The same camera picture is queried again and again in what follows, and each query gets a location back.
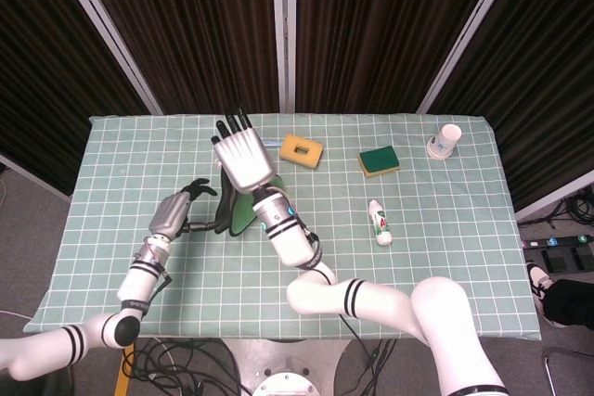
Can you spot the metal chair leg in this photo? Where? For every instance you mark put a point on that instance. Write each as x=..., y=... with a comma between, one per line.
x=552, y=359

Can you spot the right silver and black hand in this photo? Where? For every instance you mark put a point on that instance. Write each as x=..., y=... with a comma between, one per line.
x=243, y=159

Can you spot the white partition frame post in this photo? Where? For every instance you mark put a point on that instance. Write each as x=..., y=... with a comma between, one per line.
x=468, y=34
x=107, y=29
x=284, y=29

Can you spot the yellow sponge with hole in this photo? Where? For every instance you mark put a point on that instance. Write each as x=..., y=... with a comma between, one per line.
x=288, y=151

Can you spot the small light blue pen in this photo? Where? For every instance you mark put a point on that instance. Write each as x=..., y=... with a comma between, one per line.
x=271, y=143

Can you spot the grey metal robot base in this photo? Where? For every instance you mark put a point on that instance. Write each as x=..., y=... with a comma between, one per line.
x=287, y=368

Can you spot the white bottle, green red label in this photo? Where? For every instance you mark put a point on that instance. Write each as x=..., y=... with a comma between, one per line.
x=381, y=226

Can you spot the white and black shoe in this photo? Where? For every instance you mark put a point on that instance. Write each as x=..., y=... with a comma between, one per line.
x=537, y=282

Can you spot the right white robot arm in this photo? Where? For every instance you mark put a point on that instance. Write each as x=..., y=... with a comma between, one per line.
x=380, y=301

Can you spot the black trouser leg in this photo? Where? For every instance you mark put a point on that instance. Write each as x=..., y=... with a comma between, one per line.
x=571, y=303

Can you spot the green checkered tablecloth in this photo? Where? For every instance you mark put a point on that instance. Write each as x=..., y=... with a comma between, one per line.
x=441, y=252

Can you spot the left silver and black hand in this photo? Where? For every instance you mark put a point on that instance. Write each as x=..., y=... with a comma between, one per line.
x=169, y=213

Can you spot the black foot pedals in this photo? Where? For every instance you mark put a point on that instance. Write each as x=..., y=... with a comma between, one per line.
x=561, y=260

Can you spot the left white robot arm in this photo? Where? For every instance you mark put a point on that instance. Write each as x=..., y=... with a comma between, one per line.
x=137, y=282

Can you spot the white paper cups, blue flower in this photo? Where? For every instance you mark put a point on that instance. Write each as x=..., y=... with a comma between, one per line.
x=443, y=143

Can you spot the green and yellow scouring sponge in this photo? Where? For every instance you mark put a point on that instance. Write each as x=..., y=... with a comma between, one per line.
x=379, y=159

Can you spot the yellow bar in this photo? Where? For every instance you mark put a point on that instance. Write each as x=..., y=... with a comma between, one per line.
x=123, y=375

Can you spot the green cloth black trim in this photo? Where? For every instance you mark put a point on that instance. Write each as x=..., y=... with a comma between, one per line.
x=241, y=217

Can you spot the white partition base rail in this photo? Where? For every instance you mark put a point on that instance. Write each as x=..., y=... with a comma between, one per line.
x=32, y=173
x=552, y=196

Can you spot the dark pleated partition panel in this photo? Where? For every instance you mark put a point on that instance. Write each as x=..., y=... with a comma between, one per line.
x=371, y=29
x=195, y=29
x=42, y=71
x=543, y=90

